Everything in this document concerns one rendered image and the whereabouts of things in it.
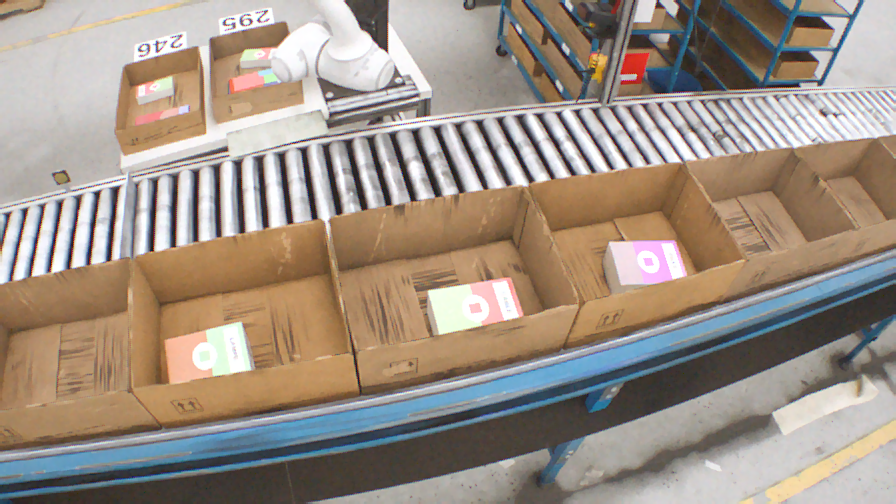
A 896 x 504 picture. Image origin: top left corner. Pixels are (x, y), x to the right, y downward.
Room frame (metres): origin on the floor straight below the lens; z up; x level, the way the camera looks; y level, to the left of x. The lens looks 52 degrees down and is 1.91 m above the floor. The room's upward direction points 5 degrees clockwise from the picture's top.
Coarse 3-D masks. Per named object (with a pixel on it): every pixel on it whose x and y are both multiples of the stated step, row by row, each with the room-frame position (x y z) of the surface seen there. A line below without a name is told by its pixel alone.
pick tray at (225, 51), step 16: (240, 32) 1.73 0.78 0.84; (256, 32) 1.75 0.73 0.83; (272, 32) 1.77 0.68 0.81; (288, 32) 1.72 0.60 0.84; (224, 48) 1.70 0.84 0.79; (240, 48) 1.72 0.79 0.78; (256, 48) 1.75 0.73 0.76; (224, 64) 1.65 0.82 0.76; (240, 64) 1.65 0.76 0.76; (224, 80) 1.55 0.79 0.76; (224, 96) 1.35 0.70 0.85; (240, 96) 1.37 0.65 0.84; (256, 96) 1.39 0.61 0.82; (272, 96) 1.41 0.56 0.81; (288, 96) 1.43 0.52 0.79; (224, 112) 1.35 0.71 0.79; (240, 112) 1.37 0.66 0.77; (256, 112) 1.39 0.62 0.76
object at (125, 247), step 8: (128, 176) 1.04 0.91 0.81; (128, 184) 1.02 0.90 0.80; (128, 192) 1.00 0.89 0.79; (136, 192) 1.05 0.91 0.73; (128, 200) 0.97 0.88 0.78; (136, 200) 1.03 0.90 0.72; (128, 208) 0.95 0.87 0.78; (128, 216) 0.93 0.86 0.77; (120, 224) 0.87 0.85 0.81; (128, 224) 0.91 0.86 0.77; (120, 232) 0.84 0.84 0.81; (128, 232) 0.88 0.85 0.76; (120, 240) 0.82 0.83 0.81; (128, 240) 0.86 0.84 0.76; (120, 248) 0.80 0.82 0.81; (128, 248) 0.84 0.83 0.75; (120, 256) 0.77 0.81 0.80; (128, 256) 0.82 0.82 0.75
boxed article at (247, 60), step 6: (270, 48) 1.70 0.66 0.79; (276, 48) 1.70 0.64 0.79; (246, 54) 1.66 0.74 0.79; (252, 54) 1.66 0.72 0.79; (258, 54) 1.66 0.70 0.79; (264, 54) 1.66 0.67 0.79; (270, 54) 1.66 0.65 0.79; (240, 60) 1.63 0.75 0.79; (246, 60) 1.63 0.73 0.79; (252, 60) 1.63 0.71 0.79; (258, 60) 1.63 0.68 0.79; (264, 60) 1.63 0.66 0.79; (270, 60) 1.63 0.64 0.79; (246, 66) 1.63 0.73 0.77; (252, 66) 1.63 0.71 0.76; (258, 66) 1.63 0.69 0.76; (264, 66) 1.63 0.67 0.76; (270, 66) 1.63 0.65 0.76
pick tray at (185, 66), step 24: (192, 48) 1.63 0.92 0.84; (144, 72) 1.55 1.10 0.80; (168, 72) 1.58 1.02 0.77; (192, 72) 1.60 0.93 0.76; (120, 96) 1.37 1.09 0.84; (168, 96) 1.46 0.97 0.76; (192, 96) 1.46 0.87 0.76; (120, 120) 1.28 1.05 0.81; (168, 120) 1.25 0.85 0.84; (192, 120) 1.28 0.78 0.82; (120, 144) 1.18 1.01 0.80; (144, 144) 1.21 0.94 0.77
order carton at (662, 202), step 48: (576, 192) 0.91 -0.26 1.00; (624, 192) 0.96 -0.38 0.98; (672, 192) 0.99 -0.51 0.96; (576, 240) 0.88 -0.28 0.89; (624, 240) 0.89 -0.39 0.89; (672, 240) 0.91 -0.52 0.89; (720, 240) 0.81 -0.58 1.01; (576, 288) 0.63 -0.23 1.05; (672, 288) 0.67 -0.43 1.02; (720, 288) 0.72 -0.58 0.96; (576, 336) 0.61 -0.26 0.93
